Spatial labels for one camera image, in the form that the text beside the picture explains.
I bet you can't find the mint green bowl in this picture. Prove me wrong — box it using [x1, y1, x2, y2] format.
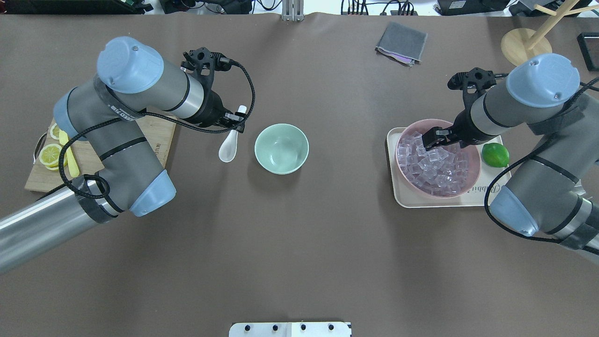
[254, 124, 310, 175]

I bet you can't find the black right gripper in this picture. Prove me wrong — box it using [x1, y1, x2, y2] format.
[422, 110, 482, 151]

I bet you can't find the beige serving tray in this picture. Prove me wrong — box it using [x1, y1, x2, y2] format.
[385, 127, 503, 208]

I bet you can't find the bamboo cutting board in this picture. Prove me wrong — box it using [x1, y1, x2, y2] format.
[24, 117, 176, 192]

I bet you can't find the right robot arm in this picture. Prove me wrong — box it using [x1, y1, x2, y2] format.
[423, 53, 599, 263]

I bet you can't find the white ceramic spoon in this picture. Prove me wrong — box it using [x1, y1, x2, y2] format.
[218, 129, 239, 163]

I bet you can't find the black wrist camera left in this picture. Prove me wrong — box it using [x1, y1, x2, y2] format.
[180, 47, 233, 91]

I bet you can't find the wooden cup stand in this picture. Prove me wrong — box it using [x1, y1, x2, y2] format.
[500, 0, 599, 66]

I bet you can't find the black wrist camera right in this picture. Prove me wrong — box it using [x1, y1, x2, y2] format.
[447, 67, 508, 111]

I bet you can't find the lemon slice lower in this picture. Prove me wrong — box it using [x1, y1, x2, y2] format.
[48, 123, 61, 141]

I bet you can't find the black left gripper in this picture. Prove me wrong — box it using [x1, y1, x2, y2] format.
[199, 90, 247, 133]

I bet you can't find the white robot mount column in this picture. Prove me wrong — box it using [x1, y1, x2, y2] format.
[228, 321, 352, 337]

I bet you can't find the lemon slice upper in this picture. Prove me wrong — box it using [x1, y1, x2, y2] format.
[37, 144, 62, 170]

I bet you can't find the grey folded cloth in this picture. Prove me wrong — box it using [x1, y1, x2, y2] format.
[375, 22, 428, 66]

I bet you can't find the lemon slice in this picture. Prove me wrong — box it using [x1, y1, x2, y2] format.
[37, 144, 62, 170]
[48, 123, 61, 141]

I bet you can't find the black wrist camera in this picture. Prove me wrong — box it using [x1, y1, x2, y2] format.
[180, 47, 233, 91]
[447, 67, 508, 111]

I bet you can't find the dark wooden tray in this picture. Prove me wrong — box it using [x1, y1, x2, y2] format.
[576, 32, 599, 71]

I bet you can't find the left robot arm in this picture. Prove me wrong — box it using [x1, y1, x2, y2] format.
[0, 36, 255, 273]

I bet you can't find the pile of ice cubes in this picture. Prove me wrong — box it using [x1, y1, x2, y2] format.
[395, 132, 473, 197]

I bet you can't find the pink bowl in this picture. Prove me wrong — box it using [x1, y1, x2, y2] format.
[394, 119, 481, 198]

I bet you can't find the green lime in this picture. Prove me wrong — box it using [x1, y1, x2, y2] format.
[481, 142, 511, 168]

